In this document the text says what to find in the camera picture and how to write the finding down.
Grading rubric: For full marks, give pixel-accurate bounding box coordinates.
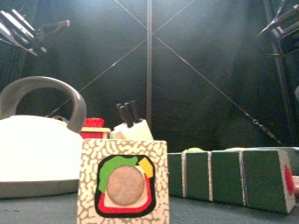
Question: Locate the white kettle pot grey handle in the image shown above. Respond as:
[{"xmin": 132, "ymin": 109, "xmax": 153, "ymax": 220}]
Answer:
[{"xmin": 0, "ymin": 75, "xmax": 87, "ymax": 200}]

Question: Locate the red and wood toy box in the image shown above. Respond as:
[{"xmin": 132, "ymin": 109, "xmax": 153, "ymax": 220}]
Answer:
[{"xmin": 78, "ymin": 117, "xmax": 112, "ymax": 140}]

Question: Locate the white toy knife block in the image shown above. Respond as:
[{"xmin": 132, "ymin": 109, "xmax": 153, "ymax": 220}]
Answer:
[{"xmin": 109, "ymin": 118, "xmax": 154, "ymax": 141}]

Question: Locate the rice patterned sushi toy block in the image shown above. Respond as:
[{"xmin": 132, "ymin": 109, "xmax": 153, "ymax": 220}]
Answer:
[{"xmin": 75, "ymin": 138, "xmax": 170, "ymax": 224}]

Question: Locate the yellow green toy food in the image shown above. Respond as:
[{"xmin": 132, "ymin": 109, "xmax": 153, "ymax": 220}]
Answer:
[{"xmin": 181, "ymin": 147, "xmax": 205, "ymax": 154}]

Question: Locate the green sushi roll toy slice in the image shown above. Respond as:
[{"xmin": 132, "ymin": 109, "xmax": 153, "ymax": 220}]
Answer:
[
  {"xmin": 182, "ymin": 150, "xmax": 212, "ymax": 202},
  {"xmin": 209, "ymin": 150, "xmax": 245, "ymax": 207},
  {"xmin": 166, "ymin": 151, "xmax": 186, "ymax": 199}
]

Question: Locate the green sushi slice red centre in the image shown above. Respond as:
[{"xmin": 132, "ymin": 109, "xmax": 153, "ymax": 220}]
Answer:
[{"xmin": 238, "ymin": 149, "xmax": 296, "ymax": 215}]

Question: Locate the grey green toy box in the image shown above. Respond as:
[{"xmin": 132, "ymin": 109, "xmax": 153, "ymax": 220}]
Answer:
[{"xmin": 272, "ymin": 146, "xmax": 299, "ymax": 177}]

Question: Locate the pink toy piece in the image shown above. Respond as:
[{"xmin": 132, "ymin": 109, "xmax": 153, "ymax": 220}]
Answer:
[{"xmin": 290, "ymin": 175, "xmax": 299, "ymax": 202}]

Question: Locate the diagonal steel brace wire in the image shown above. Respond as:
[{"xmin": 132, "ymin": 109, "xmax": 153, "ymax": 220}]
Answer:
[
  {"xmin": 45, "ymin": 0, "xmax": 196, "ymax": 117},
  {"xmin": 113, "ymin": 0, "xmax": 285, "ymax": 145}
]

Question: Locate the vertical metal frame pole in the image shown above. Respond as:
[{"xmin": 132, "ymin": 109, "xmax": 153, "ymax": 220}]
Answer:
[{"xmin": 144, "ymin": 0, "xmax": 154, "ymax": 128}]

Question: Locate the black toy knife handle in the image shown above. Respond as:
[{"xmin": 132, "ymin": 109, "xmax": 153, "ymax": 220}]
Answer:
[
  {"xmin": 118, "ymin": 105, "xmax": 136, "ymax": 129},
  {"xmin": 114, "ymin": 102, "xmax": 126, "ymax": 125}
]

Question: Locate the metal wire turnbuckle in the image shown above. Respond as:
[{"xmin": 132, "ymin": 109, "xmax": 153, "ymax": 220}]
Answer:
[{"xmin": 250, "ymin": 117, "xmax": 280, "ymax": 142}]

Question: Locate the dark side frame post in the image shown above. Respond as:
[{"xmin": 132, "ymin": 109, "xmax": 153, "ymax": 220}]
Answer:
[{"xmin": 262, "ymin": 0, "xmax": 297, "ymax": 147}]

